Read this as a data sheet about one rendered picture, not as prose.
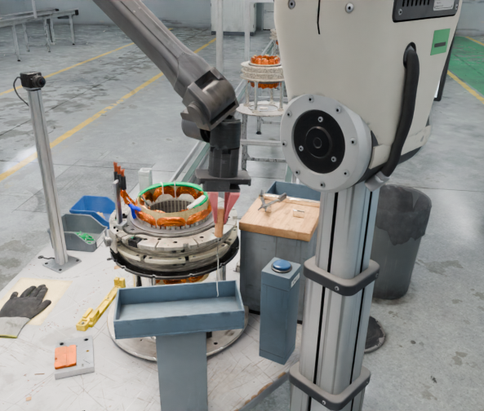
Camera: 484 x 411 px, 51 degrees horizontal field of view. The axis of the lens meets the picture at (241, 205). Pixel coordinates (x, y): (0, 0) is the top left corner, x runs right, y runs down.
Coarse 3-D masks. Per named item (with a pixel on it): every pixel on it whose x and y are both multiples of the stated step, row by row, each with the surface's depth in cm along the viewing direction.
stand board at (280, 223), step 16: (256, 208) 138; (272, 208) 139; (288, 208) 139; (304, 208) 139; (240, 224) 131; (256, 224) 130; (272, 224) 130; (288, 224) 130; (304, 224) 130; (304, 240) 127
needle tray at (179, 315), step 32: (128, 288) 103; (160, 288) 104; (192, 288) 105; (224, 288) 107; (128, 320) 94; (160, 320) 95; (192, 320) 96; (224, 320) 97; (160, 352) 100; (192, 352) 101; (160, 384) 103; (192, 384) 105
